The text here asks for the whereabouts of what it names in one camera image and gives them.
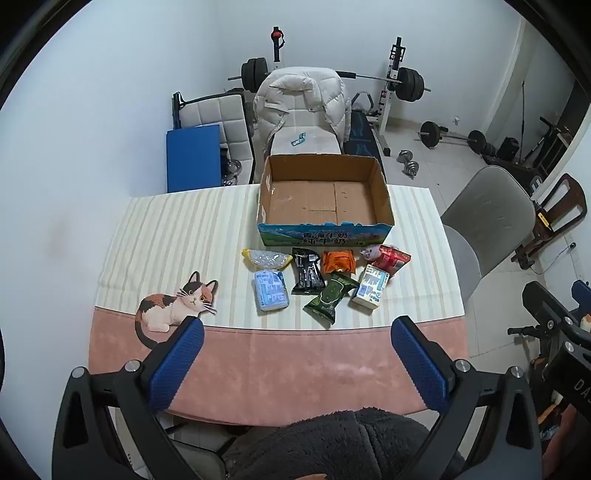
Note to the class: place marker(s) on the small blue packet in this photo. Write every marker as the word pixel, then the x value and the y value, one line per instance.
pixel 299 138

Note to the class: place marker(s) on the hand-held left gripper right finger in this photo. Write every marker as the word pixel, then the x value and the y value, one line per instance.
pixel 418 367

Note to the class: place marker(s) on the white squat rack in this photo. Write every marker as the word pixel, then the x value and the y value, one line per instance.
pixel 395 60

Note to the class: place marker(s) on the person's dark fleece clothing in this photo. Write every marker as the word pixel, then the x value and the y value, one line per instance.
pixel 346 443

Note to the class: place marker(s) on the grey shell chair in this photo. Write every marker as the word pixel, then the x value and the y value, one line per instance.
pixel 489 203

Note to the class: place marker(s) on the chrome dumbbell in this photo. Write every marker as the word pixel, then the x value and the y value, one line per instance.
pixel 405 155
pixel 412 169
pixel 233 171

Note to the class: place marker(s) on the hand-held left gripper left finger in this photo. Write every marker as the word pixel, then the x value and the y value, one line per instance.
pixel 178 364

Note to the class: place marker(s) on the black and blue weight bench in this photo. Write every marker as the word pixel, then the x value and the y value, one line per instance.
pixel 362 134

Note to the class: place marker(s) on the black exercise machine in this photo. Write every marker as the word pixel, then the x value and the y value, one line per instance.
pixel 549 138

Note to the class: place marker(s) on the blue foam mat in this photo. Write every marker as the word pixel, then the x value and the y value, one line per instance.
pixel 194 157

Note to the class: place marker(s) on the small black box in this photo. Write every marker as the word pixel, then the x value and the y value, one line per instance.
pixel 510 148

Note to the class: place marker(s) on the white puffer jacket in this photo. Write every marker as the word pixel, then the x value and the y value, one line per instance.
pixel 295 101

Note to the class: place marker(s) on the small white blue carton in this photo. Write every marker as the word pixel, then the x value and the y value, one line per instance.
pixel 369 286

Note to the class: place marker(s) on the orange snack packet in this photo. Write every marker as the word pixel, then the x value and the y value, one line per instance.
pixel 339 262

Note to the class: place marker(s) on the yellow snack packet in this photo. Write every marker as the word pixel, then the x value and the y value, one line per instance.
pixel 268 259

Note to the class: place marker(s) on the blue tissue packet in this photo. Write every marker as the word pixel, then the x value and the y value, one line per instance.
pixel 271 290

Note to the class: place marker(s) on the short black plate barbell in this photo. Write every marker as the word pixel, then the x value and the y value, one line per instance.
pixel 431 134

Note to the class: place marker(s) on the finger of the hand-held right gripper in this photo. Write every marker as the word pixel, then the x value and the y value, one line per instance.
pixel 547 316
pixel 582 291

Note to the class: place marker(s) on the green wet wipes packet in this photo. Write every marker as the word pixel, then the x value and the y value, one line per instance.
pixel 328 297

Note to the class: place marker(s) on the brown wooden chair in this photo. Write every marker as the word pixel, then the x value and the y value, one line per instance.
pixel 565 194

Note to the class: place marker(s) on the black snack packet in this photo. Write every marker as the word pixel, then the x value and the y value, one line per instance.
pixel 307 274

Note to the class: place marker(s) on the cardboard box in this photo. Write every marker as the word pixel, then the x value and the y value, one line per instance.
pixel 323 198

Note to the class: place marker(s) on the white seat chair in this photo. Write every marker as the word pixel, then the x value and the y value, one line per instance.
pixel 318 141

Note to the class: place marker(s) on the white padded chair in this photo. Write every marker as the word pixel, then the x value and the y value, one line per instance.
pixel 217 120

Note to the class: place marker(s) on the red snack packet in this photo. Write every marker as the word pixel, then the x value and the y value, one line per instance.
pixel 392 259

